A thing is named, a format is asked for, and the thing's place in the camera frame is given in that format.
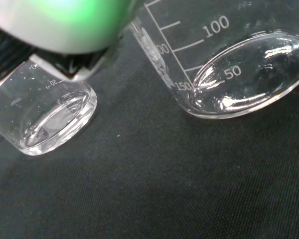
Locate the clear glass beaker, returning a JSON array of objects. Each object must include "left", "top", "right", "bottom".
[{"left": 0, "top": 58, "right": 98, "bottom": 156}]

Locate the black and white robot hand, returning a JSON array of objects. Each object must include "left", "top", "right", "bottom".
[{"left": 0, "top": 0, "right": 140, "bottom": 92}]

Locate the black bench cloth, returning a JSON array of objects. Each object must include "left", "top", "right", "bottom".
[{"left": 0, "top": 32, "right": 299, "bottom": 239}]

